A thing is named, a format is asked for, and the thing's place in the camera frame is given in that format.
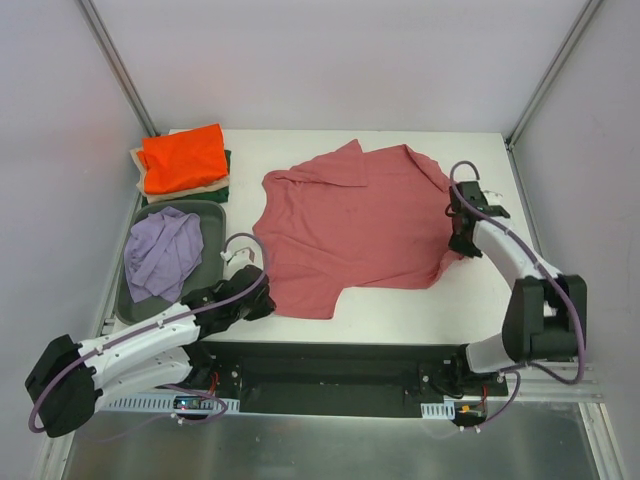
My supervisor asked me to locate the pink t shirt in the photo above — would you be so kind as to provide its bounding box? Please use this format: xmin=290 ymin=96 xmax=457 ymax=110
xmin=253 ymin=140 xmax=460 ymax=320

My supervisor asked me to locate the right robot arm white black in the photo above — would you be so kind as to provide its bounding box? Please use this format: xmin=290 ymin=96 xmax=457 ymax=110
xmin=447 ymin=181 xmax=587 ymax=395

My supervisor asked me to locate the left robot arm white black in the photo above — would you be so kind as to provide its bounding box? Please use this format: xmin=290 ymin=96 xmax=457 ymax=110
xmin=25 ymin=265 xmax=275 ymax=438

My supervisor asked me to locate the grey plastic bin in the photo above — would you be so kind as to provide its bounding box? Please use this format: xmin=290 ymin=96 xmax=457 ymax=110
xmin=114 ymin=200 xmax=226 ymax=325

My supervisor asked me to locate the lilac crumpled t shirt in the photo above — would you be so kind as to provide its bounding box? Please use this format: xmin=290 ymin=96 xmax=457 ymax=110
xmin=124 ymin=206 xmax=204 ymax=303

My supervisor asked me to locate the beige folded t shirt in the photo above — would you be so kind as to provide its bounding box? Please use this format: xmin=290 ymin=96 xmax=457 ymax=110
xmin=129 ymin=147 xmax=231 ymax=205

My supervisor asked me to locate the orange folded t shirt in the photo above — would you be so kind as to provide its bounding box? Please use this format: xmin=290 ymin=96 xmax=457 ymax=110
xmin=138 ymin=124 xmax=229 ymax=195

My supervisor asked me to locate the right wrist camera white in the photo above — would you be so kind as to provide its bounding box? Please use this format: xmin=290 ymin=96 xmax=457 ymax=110
xmin=482 ymin=190 xmax=504 ymax=206

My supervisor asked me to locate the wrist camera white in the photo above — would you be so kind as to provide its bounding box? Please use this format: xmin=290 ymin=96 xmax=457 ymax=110
xmin=220 ymin=247 xmax=256 ymax=266
xmin=482 ymin=190 xmax=504 ymax=206

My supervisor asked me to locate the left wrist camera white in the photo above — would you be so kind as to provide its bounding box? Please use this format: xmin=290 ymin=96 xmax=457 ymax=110
xmin=220 ymin=247 xmax=256 ymax=266

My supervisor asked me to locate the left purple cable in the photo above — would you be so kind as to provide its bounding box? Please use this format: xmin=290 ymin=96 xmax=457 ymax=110
xmin=27 ymin=233 xmax=272 ymax=434

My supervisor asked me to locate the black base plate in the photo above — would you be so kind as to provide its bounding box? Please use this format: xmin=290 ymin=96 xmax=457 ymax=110
xmin=179 ymin=341 xmax=508 ymax=418

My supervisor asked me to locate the aluminium rail front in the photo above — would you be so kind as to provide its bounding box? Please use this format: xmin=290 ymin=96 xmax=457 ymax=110
xmin=516 ymin=363 xmax=604 ymax=403

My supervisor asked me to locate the left white cable duct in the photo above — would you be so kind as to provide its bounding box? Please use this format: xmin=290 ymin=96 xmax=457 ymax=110
xmin=103 ymin=392 xmax=240 ymax=415

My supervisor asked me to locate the white cable duct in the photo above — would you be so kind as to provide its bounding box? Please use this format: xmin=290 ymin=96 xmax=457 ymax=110
xmin=103 ymin=392 xmax=240 ymax=415
xmin=420 ymin=400 xmax=456 ymax=421

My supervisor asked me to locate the right white cable duct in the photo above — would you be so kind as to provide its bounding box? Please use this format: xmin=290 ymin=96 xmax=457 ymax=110
xmin=420 ymin=400 xmax=456 ymax=421

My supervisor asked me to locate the right aluminium frame post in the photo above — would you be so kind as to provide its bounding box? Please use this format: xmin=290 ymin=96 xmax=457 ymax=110
xmin=505 ymin=0 xmax=605 ymax=151

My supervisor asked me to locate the aluminium frame post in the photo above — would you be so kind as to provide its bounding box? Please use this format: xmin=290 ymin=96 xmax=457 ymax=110
xmin=505 ymin=0 xmax=605 ymax=151
xmin=75 ymin=0 xmax=159 ymax=137

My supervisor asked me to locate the left aluminium frame post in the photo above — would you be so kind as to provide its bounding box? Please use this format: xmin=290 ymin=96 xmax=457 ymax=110
xmin=75 ymin=0 xmax=159 ymax=137

